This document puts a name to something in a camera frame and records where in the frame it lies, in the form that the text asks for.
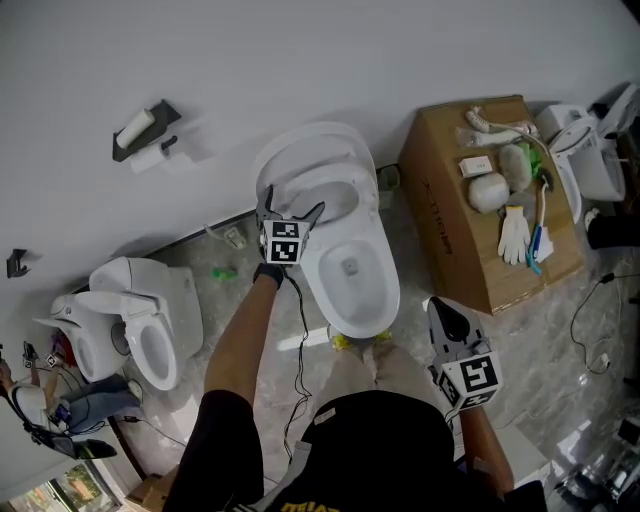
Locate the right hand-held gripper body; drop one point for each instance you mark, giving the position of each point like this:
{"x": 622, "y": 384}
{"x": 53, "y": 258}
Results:
{"x": 475, "y": 377}

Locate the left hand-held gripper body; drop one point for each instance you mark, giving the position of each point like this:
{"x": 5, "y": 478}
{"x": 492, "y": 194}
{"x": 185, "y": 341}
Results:
{"x": 285, "y": 250}

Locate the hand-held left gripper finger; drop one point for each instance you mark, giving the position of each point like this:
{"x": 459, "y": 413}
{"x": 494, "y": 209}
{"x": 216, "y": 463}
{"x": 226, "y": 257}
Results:
{"x": 310, "y": 217}
{"x": 265, "y": 207}

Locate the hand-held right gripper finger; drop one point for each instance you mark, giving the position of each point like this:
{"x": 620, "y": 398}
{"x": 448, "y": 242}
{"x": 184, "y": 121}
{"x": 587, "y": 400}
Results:
{"x": 435, "y": 325}
{"x": 465, "y": 325}

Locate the person's right forearm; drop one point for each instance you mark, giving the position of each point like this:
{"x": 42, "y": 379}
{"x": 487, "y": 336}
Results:
{"x": 482, "y": 450}

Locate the person's left forearm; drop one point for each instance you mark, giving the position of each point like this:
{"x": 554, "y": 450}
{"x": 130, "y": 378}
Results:
{"x": 240, "y": 340}

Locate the toilet brush with holder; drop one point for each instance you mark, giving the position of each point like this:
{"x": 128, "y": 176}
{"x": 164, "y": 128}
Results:
{"x": 235, "y": 237}

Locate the white toilet lid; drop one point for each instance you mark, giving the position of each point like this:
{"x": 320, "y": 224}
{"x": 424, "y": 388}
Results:
{"x": 300, "y": 131}

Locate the white toilet with square tank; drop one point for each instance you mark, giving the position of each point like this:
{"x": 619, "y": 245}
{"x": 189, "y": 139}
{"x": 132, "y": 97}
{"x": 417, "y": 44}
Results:
{"x": 170, "y": 300}

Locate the egg-shaped white toilet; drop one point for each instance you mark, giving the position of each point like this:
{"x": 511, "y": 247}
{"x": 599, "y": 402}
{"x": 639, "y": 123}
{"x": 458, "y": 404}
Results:
{"x": 95, "y": 325}

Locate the small white toilet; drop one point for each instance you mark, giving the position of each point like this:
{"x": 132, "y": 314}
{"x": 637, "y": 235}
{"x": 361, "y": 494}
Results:
{"x": 575, "y": 150}

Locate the black wristband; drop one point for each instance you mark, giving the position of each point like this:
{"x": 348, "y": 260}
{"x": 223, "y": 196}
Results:
{"x": 267, "y": 275}

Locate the yellow cloth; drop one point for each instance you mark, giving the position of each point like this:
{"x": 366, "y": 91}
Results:
{"x": 341, "y": 342}
{"x": 384, "y": 337}

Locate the person's beige trousers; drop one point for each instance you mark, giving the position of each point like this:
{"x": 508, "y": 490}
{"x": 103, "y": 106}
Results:
{"x": 390, "y": 370}

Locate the green bottle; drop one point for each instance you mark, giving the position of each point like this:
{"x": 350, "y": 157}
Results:
{"x": 224, "y": 273}

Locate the clear plastic container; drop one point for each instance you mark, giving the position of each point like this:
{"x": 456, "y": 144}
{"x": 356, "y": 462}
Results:
{"x": 389, "y": 185}

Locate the white work glove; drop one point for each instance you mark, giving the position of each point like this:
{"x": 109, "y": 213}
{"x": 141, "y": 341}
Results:
{"x": 514, "y": 235}

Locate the white paper sheet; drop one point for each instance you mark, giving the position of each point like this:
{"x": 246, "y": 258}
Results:
{"x": 546, "y": 250}

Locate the large cardboard box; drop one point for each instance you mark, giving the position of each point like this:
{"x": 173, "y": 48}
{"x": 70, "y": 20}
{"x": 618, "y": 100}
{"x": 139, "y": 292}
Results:
{"x": 450, "y": 215}

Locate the person's black shirt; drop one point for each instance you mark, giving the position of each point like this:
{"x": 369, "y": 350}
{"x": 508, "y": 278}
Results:
{"x": 375, "y": 450}

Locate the white power adapter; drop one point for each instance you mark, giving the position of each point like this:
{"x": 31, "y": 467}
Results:
{"x": 599, "y": 362}

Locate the white round pouch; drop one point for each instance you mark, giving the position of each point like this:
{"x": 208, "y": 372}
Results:
{"x": 489, "y": 192}

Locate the grey scouring pad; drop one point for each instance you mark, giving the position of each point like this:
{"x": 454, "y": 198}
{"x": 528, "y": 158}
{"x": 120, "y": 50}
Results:
{"x": 520, "y": 200}

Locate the white paper tube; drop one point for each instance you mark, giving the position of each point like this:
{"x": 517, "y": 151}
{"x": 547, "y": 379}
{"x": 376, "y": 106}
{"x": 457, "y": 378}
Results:
{"x": 136, "y": 127}

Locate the small white box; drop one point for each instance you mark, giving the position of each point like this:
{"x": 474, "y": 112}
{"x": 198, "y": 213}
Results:
{"x": 475, "y": 166}

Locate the fluffy grey duster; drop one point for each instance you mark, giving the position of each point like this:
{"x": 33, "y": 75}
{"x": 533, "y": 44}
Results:
{"x": 515, "y": 167}

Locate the clear plastic bag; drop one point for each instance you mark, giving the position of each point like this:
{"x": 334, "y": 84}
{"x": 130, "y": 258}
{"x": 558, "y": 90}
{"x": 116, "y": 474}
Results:
{"x": 469, "y": 137}

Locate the green cloth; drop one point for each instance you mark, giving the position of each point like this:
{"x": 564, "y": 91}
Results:
{"x": 535, "y": 157}

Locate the white handheld sprayer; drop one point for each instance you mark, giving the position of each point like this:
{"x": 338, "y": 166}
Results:
{"x": 476, "y": 119}

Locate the red container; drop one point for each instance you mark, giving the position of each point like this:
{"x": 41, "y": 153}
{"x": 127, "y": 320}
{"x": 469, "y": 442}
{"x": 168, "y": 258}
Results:
{"x": 62, "y": 350}

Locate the black wall tissue holder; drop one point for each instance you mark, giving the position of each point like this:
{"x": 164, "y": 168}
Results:
{"x": 167, "y": 117}

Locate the small black wall holder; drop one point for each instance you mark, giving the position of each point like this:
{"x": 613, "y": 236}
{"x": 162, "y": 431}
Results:
{"x": 17, "y": 262}

